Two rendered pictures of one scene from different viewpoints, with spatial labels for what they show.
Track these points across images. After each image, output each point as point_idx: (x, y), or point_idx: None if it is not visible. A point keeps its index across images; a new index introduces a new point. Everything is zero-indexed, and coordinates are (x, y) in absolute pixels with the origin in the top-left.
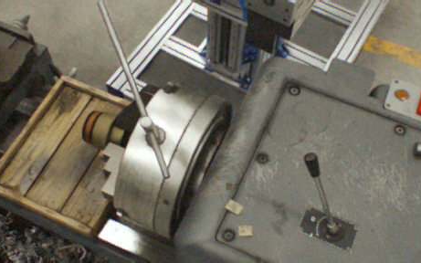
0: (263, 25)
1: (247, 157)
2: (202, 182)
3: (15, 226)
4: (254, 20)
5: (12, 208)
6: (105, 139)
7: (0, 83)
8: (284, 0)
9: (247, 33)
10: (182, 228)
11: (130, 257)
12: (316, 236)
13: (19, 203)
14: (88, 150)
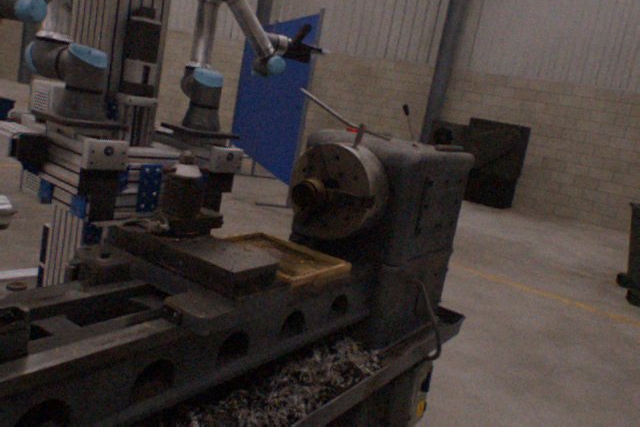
0: (215, 189)
1: (376, 141)
2: (380, 156)
3: (255, 415)
4: (209, 188)
5: (273, 350)
6: (323, 185)
7: (220, 220)
8: (238, 151)
9: (203, 205)
10: (409, 157)
11: (342, 315)
12: (417, 147)
13: (312, 281)
14: (274, 255)
